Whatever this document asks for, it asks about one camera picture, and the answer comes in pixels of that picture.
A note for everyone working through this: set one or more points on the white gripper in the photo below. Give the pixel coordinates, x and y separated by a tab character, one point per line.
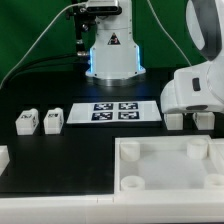
198	88

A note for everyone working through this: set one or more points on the white square tabletop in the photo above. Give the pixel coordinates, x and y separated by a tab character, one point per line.
162	162

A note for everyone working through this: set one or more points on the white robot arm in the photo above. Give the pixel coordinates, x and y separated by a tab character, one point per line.
205	22

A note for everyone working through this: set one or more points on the white sheet with AprilTags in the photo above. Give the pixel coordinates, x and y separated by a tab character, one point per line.
104	112

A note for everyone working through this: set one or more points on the white block left edge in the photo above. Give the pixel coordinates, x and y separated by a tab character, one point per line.
4	158

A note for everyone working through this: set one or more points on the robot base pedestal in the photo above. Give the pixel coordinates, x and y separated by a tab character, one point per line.
114	56

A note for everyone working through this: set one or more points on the camera on black stand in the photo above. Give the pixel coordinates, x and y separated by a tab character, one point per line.
85	15

